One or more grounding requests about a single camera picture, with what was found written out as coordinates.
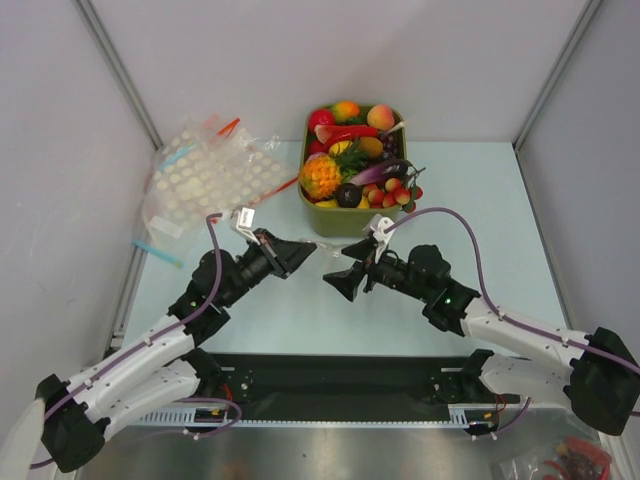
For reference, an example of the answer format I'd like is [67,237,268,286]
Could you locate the brown toy kiwi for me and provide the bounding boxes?
[358,137,384,159]

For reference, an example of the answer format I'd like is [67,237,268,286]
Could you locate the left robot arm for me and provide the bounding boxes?
[36,228,317,473]

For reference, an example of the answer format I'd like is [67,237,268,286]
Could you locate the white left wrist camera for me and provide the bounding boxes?
[233,206,255,238]

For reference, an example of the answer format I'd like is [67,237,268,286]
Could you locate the toy peach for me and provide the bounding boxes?
[367,104,396,131]

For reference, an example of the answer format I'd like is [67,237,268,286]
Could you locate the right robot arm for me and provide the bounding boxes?
[323,238,639,436]

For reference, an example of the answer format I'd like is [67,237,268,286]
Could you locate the bag of red items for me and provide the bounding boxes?
[490,436,613,480]

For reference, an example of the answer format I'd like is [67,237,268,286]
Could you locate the blue zip bag slider strip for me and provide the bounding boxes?
[132,239,183,268]

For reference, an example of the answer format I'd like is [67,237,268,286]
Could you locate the toy purple grapes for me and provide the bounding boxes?
[378,132,399,161]

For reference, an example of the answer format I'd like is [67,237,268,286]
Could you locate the orange toy mango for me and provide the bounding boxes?
[330,100,360,124]

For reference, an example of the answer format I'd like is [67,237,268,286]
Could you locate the red toy chili pepper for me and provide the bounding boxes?
[325,125,378,147]

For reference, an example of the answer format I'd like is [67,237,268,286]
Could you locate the clear dotted zip bag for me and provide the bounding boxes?
[296,238,347,259]

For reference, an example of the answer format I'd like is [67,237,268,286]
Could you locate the purple toy eggplant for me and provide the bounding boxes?
[348,159,409,186]

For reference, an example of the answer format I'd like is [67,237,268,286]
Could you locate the green plastic fruit bin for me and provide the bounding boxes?
[297,104,414,237]

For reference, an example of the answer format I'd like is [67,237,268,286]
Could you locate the toy watermelon slice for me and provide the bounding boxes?
[314,124,345,144]

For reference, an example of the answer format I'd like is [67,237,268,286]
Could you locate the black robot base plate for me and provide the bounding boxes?
[196,353,506,412]

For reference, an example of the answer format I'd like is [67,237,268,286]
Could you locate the dark purple toy plum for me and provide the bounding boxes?
[334,183,362,208]

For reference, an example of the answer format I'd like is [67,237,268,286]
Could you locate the toy lychee cluster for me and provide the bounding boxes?
[358,169,424,213]

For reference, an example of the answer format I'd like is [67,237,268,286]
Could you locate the white cable duct strip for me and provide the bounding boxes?
[133,403,499,430]

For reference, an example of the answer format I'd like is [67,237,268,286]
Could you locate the pile of dotted zip bags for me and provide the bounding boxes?
[142,115,296,257]

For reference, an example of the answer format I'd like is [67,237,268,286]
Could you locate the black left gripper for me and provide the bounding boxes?
[221,228,316,307]

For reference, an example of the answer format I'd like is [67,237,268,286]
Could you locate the red toy apple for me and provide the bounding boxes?
[307,108,335,133]

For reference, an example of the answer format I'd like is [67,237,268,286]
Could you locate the toy pineapple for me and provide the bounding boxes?
[298,139,368,202]

